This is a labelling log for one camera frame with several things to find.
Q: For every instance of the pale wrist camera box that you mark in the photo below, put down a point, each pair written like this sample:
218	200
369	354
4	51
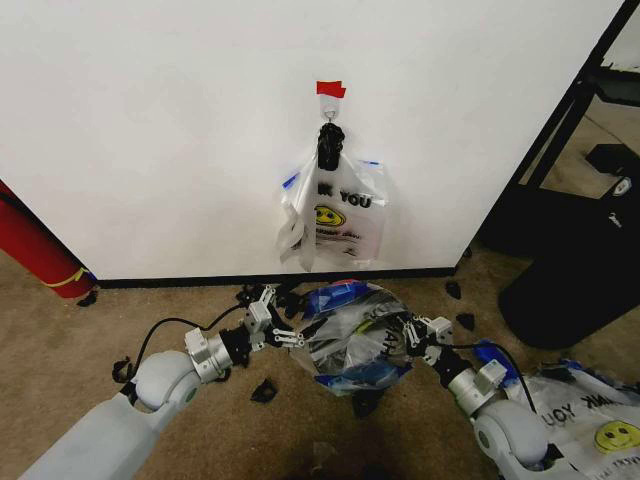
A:
442	326
258	316

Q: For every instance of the red tape strip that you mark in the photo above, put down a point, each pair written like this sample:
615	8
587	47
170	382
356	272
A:
331	88

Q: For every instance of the black baseboard strip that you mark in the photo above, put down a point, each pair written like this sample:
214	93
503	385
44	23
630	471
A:
250	282

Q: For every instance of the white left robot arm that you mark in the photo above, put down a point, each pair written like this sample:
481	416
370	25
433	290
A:
150	382

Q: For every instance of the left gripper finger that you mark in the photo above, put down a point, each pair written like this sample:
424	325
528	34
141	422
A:
267	295
287	339

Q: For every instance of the crumpled thank you smiley bag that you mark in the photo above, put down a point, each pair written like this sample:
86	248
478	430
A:
595	420

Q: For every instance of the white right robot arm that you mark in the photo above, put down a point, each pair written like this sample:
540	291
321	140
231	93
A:
505	430

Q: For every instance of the black plastic scrap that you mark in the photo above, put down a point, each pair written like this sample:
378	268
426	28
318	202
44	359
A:
453	289
88	298
466	321
366	403
263	391
120	369

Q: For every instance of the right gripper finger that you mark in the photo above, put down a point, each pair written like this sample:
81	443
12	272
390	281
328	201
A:
424	321
415	337

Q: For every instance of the round trash bin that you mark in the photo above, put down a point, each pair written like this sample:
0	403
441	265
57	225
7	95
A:
345	362

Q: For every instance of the clear wall hook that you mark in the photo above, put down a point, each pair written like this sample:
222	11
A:
330	109

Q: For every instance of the white thank you smiley bag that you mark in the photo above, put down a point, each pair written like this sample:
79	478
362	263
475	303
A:
345	220

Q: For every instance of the black knotted bag bundle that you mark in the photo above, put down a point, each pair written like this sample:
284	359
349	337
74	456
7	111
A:
330	145

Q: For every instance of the large black bin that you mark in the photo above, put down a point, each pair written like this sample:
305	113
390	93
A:
580	280

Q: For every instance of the clear blue-edged bin liner bag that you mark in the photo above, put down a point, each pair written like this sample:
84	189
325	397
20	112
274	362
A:
350	310

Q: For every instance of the red cylinder with yellow band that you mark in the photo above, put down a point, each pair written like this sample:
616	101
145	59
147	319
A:
35	245

